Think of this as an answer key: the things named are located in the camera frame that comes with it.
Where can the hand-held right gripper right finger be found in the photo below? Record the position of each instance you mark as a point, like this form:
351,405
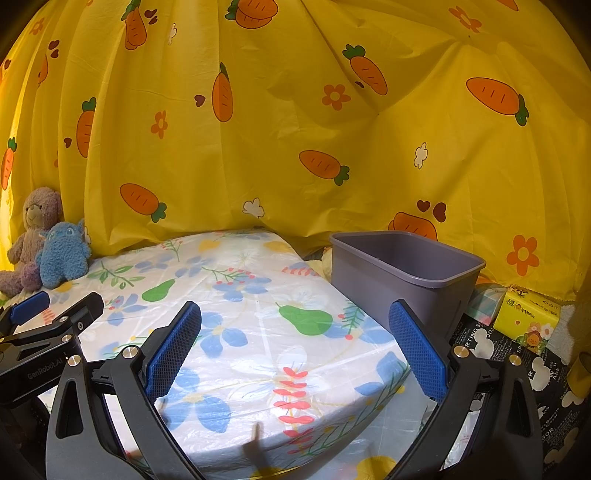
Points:
418,350

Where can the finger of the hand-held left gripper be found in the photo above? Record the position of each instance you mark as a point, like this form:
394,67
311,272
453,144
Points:
85,309
30,307

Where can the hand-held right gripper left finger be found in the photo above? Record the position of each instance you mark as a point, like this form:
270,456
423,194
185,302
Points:
173,350

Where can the grey plastic bin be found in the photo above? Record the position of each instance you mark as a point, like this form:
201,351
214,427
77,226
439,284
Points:
392,286

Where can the blue plush monster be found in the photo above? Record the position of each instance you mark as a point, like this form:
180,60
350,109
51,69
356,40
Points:
62,254

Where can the floral plastic tablecloth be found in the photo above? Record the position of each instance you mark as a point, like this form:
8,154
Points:
258,332

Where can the white plastic bag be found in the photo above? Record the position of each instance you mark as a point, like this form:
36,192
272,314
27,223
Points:
464,438

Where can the purple teddy bear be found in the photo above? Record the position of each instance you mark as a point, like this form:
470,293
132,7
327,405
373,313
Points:
39,207

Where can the yellow tissue pack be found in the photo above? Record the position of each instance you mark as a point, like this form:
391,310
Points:
526,318

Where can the black printed bag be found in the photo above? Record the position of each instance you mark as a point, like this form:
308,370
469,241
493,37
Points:
549,406

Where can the yellow carrot print curtain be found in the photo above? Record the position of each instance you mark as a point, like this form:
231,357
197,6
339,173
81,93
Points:
300,115

